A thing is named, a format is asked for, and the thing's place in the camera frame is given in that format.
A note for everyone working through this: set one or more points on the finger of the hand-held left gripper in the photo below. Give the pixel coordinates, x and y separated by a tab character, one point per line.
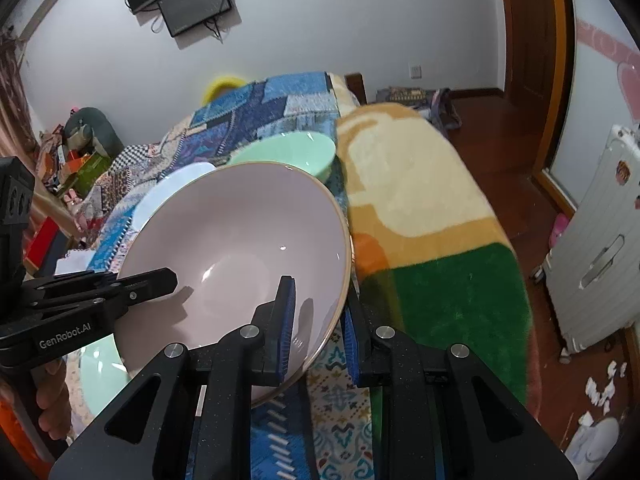
145	284
65	279

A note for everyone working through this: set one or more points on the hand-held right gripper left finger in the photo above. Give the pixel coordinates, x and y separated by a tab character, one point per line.
287	330

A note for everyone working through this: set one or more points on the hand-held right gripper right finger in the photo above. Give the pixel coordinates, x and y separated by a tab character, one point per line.
351	350

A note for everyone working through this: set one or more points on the pale green plate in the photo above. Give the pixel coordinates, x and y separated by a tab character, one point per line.
100	375

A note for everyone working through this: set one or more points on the white bowl with dark spots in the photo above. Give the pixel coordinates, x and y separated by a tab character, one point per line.
165	195

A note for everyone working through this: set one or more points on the pink bowl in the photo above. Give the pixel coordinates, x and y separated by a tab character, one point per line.
225	235

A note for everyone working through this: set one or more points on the pale green bowl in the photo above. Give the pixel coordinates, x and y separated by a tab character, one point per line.
290	150

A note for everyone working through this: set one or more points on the person's left hand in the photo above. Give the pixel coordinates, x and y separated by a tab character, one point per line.
52	395

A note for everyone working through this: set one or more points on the white cloth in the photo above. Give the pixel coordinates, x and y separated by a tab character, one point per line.
75	262

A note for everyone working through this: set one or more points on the red box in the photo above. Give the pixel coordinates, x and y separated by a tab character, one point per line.
42	240

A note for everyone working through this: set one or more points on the orange cloth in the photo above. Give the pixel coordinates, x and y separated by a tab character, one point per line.
15	410

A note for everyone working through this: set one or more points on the green cardboard box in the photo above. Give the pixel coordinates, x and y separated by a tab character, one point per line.
92	167

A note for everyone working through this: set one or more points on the striped pink gold curtain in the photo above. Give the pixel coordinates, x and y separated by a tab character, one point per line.
12	100

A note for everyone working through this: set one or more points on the yellow foam tube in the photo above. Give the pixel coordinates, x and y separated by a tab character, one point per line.
217	85

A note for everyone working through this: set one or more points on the patchwork printed blanket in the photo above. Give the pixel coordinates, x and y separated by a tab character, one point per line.
280	95

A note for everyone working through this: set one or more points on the pink plastic item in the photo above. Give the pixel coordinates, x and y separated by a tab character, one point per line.
560	230

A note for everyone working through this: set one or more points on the white ribbed suitcase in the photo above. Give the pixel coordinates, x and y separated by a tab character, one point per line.
590	280

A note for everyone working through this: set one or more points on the scattered white paper scraps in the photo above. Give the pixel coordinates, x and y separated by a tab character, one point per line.
597	392

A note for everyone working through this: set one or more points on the patterned bag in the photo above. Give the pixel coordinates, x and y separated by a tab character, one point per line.
405	95

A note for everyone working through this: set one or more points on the white plastic object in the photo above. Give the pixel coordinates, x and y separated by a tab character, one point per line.
597	440

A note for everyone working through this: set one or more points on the brown wooden door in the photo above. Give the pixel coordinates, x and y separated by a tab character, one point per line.
530	25

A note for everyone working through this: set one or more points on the wooden bed post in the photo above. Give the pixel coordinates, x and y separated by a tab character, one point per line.
356	87

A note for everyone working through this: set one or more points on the small black wall monitor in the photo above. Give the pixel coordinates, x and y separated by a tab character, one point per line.
195	2

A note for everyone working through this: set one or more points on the white wall outlet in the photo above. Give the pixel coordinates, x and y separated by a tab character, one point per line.
415	71

